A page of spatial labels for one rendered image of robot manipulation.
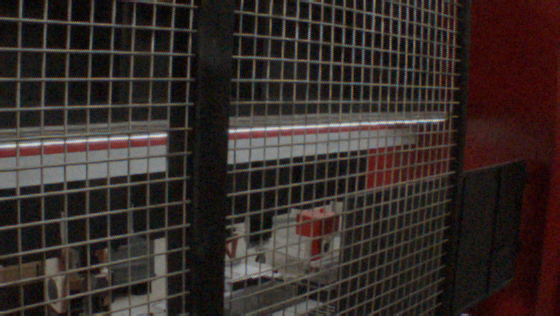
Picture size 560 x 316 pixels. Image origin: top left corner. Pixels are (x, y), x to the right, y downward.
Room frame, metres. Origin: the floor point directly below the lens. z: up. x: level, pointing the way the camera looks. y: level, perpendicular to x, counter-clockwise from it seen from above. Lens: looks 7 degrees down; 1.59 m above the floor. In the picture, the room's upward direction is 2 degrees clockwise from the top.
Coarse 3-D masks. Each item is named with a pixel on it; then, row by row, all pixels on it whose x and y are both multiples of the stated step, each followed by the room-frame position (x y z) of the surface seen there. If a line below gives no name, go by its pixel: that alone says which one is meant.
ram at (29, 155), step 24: (48, 144) 1.37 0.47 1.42; (72, 144) 1.42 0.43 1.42; (96, 144) 1.47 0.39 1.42; (120, 144) 1.52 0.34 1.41; (144, 144) 1.58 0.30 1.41; (240, 144) 1.83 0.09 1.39; (312, 144) 2.08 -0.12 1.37; (336, 144) 2.18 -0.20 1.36; (360, 144) 2.29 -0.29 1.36; (384, 144) 2.41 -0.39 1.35; (48, 168) 1.37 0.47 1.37; (72, 168) 1.42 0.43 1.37; (96, 168) 1.47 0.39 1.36; (120, 168) 1.52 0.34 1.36; (144, 168) 1.58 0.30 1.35
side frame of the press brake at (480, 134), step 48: (480, 0) 2.43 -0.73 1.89; (528, 0) 2.31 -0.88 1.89; (480, 48) 2.43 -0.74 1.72; (528, 48) 2.31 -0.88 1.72; (480, 96) 2.42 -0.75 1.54; (528, 96) 2.30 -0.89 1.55; (432, 144) 2.54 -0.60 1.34; (480, 144) 2.41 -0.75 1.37; (528, 144) 2.29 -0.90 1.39; (528, 192) 2.28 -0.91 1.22; (528, 240) 2.27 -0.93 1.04; (528, 288) 2.26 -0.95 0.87
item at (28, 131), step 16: (368, 112) 1.97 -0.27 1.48; (400, 112) 2.10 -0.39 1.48; (416, 112) 2.16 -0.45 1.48; (0, 128) 1.09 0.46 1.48; (32, 128) 1.12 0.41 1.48; (48, 128) 1.14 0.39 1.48; (80, 128) 1.20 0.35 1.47; (96, 128) 1.23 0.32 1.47; (112, 128) 1.26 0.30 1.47; (128, 128) 1.29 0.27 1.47; (144, 128) 1.32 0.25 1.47; (160, 128) 1.35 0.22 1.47; (240, 128) 1.53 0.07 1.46; (256, 128) 1.57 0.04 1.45; (0, 144) 1.07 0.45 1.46
